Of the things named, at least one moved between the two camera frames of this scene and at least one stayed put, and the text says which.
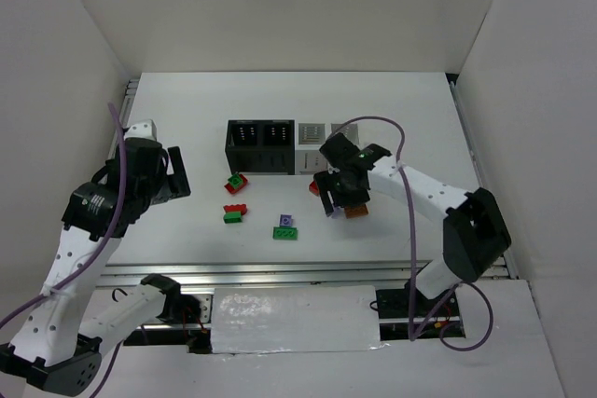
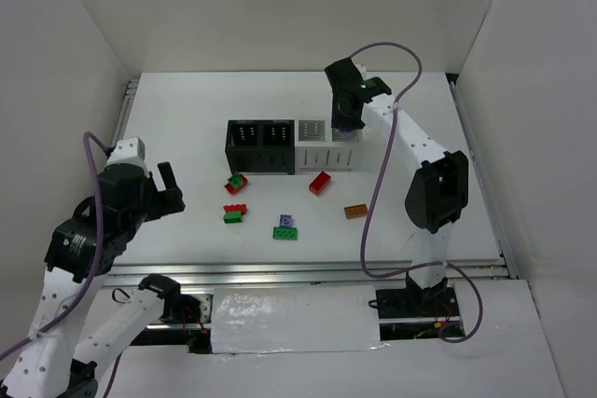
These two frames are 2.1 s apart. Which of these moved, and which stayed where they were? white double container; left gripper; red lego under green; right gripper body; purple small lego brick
Moved: left gripper; right gripper body
Stayed: white double container; red lego under green; purple small lego brick
